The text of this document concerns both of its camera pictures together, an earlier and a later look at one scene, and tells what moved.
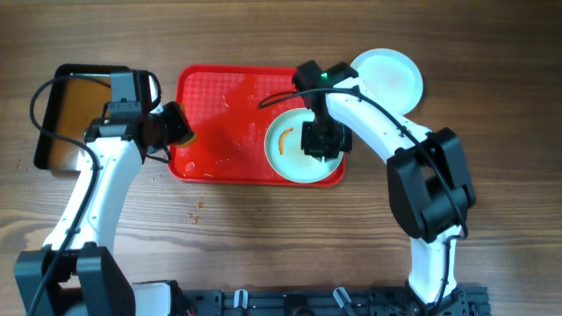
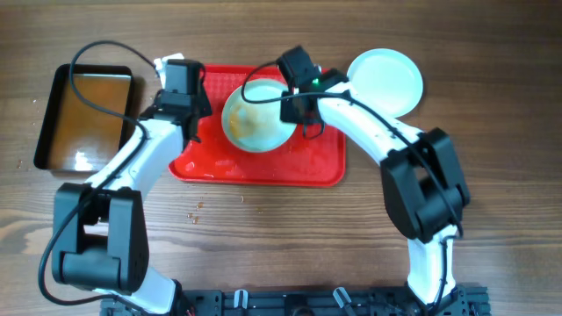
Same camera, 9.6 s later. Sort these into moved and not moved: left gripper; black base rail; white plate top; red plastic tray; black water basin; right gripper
Moved: right gripper; left gripper
Not moved: black water basin; black base rail; white plate top; red plastic tray
